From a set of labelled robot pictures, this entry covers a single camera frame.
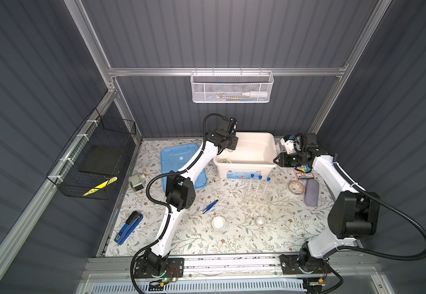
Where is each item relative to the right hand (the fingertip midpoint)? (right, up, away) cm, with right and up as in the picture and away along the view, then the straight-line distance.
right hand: (279, 161), depth 89 cm
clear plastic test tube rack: (-15, -24, +1) cm, 28 cm away
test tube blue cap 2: (-10, -8, -4) cm, 14 cm away
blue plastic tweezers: (-34, -23, +1) cm, 41 cm away
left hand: (-23, +12, +7) cm, 27 cm away
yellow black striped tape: (-71, -7, -20) cm, 75 cm away
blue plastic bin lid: (-56, +1, +23) cm, 61 cm away
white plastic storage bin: (-8, +3, +19) cm, 21 cm away
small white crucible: (-10, -28, -4) cm, 30 cm away
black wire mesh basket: (-83, +14, -10) cm, 85 cm away
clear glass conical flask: (-26, 0, +10) cm, 28 cm away
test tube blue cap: (-14, -7, -4) cm, 16 cm away
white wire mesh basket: (-20, +50, +35) cm, 64 cm away
